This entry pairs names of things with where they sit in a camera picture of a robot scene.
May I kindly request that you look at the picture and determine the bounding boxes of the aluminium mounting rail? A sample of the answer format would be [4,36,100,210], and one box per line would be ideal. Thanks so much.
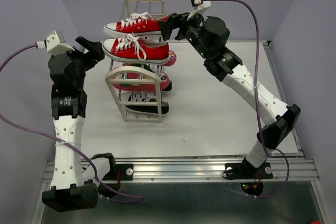
[44,158,321,183]

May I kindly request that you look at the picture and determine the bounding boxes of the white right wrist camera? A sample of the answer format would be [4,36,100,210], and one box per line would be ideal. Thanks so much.
[187,0,211,20]

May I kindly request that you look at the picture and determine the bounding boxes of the pink flip-flop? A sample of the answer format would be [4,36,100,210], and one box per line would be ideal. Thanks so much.
[112,63,172,91]
[163,50,177,67]

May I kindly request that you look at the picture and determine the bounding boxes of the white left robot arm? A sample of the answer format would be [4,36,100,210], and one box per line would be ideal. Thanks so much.
[42,30,104,212]

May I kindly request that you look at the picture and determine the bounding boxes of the beige chrome shoe shelf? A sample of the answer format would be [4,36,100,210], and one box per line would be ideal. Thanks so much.
[105,0,165,123]

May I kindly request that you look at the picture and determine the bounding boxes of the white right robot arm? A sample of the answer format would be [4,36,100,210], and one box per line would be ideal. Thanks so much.
[158,13,301,177]

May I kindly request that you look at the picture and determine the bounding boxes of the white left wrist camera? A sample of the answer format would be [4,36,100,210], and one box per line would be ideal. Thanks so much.
[35,30,75,55]

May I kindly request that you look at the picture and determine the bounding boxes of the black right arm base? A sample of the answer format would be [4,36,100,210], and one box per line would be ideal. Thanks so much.
[222,158,274,197]

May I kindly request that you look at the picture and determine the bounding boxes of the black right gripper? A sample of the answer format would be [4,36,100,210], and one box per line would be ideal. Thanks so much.
[157,7,211,59]

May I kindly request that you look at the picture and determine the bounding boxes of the black sneaker white laces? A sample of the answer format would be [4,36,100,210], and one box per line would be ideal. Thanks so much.
[124,96,170,115]

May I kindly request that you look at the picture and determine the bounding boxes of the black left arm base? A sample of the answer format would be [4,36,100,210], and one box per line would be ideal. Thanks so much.
[91,153,134,191]

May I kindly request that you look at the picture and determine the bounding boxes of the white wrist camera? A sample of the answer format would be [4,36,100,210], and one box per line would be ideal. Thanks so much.
[187,0,211,20]
[35,30,75,55]

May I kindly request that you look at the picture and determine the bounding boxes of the red sneaker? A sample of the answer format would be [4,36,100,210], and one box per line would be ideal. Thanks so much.
[103,12,170,38]
[102,34,170,65]

